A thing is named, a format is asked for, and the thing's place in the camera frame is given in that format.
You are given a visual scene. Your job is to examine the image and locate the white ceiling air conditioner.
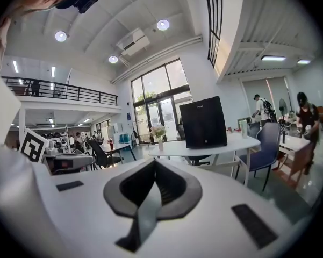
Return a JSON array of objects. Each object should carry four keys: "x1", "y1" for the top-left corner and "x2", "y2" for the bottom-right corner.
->
[{"x1": 116, "y1": 27, "x2": 151, "y2": 57}]

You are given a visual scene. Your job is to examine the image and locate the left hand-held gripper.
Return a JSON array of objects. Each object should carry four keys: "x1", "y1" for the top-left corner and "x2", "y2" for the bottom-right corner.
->
[{"x1": 18, "y1": 128, "x2": 95, "y2": 175}]

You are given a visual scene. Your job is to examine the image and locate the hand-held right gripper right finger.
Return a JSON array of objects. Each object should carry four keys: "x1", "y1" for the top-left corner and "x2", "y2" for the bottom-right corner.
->
[{"x1": 154, "y1": 159, "x2": 203, "y2": 220}]

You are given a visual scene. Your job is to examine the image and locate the white curved table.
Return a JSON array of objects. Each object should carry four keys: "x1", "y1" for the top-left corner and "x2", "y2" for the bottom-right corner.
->
[{"x1": 149, "y1": 132, "x2": 261, "y2": 185}]

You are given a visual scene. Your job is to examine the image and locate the black mini fridge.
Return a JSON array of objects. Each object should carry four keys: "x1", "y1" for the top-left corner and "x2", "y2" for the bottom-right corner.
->
[{"x1": 179, "y1": 95, "x2": 228, "y2": 149}]

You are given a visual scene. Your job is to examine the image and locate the black mezzanine railing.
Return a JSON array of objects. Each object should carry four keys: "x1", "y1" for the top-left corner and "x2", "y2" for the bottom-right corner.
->
[{"x1": 1, "y1": 76, "x2": 119, "y2": 106}]

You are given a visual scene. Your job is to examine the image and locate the pale green tumbler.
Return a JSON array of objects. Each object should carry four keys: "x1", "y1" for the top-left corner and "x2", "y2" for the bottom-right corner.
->
[{"x1": 239, "y1": 119, "x2": 248, "y2": 139}]

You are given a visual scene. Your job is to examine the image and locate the glass entrance door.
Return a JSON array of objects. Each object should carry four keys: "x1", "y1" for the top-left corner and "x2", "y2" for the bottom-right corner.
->
[{"x1": 131, "y1": 59, "x2": 193, "y2": 145}]

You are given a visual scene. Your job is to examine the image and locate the black office chair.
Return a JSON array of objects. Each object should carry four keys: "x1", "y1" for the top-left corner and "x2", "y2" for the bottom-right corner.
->
[{"x1": 89, "y1": 140, "x2": 124, "y2": 170}]

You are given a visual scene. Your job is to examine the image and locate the standing fan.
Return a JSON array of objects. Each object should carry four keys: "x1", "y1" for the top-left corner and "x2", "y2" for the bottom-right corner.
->
[{"x1": 278, "y1": 98, "x2": 289, "y2": 119}]

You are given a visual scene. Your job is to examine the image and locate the black window grille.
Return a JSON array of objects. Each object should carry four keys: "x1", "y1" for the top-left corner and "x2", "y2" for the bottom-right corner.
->
[{"x1": 203, "y1": 0, "x2": 224, "y2": 69}]

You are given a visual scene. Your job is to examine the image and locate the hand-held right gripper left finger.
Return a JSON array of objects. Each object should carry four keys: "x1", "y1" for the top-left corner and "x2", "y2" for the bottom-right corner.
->
[{"x1": 103, "y1": 159, "x2": 162, "y2": 253}]

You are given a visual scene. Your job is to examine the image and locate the wooden side white desk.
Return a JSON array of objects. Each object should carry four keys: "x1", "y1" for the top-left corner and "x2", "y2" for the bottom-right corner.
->
[{"x1": 273, "y1": 134, "x2": 315, "y2": 188}]

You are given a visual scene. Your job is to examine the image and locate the black head camera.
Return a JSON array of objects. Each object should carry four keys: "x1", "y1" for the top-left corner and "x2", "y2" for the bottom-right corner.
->
[{"x1": 72, "y1": 0, "x2": 99, "y2": 15}]

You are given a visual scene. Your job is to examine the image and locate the blue chair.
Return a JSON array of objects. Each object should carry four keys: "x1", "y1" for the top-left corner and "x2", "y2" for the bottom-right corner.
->
[{"x1": 235, "y1": 121, "x2": 282, "y2": 192}]

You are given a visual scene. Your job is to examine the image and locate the vase of pale flowers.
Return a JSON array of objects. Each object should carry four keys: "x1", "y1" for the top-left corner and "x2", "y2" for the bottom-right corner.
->
[{"x1": 149, "y1": 124, "x2": 169, "y2": 152}]

